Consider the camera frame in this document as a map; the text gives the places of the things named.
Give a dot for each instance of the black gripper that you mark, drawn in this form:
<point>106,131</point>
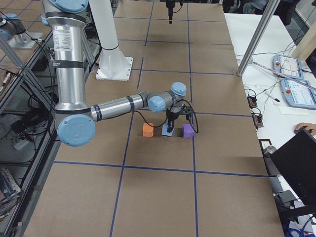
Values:
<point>169,7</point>
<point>172,116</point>

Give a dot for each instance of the light blue foam block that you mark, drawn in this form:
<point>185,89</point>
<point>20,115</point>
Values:
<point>164,131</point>

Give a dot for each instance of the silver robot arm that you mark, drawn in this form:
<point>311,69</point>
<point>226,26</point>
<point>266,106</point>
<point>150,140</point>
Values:
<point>74,118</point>

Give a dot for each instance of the purple foam block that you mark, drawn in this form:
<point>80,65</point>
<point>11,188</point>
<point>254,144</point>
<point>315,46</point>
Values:
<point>187,131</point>

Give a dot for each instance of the orange foam block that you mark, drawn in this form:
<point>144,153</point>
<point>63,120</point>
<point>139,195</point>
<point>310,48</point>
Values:
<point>148,130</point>

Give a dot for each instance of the metal cup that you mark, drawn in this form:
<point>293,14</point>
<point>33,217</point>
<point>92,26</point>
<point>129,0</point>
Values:
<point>269,150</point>

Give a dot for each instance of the lower teach pendant tablet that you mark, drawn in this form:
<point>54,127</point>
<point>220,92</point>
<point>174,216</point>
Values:
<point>298,96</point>

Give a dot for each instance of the teach pendant tablet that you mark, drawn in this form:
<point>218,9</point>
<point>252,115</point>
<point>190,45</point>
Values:
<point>289,66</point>
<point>298,96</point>

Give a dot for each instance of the black laptop monitor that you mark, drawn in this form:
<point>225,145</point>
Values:
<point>296,162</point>

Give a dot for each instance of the upper teach pendant tablet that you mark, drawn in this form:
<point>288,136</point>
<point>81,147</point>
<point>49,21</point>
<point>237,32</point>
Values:
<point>289,66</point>

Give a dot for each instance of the person in black shirt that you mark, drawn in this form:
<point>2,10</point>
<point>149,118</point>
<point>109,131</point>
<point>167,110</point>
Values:
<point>310,127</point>

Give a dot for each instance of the stack of books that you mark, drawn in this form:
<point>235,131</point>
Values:
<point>9,192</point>

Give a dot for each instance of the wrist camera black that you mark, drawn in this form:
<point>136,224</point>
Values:
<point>187,112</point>

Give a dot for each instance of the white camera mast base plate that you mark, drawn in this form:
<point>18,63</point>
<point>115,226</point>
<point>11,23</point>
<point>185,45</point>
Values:
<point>115,69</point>

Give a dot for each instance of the aluminium frame post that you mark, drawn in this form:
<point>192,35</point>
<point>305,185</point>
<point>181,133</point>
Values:
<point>262,25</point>

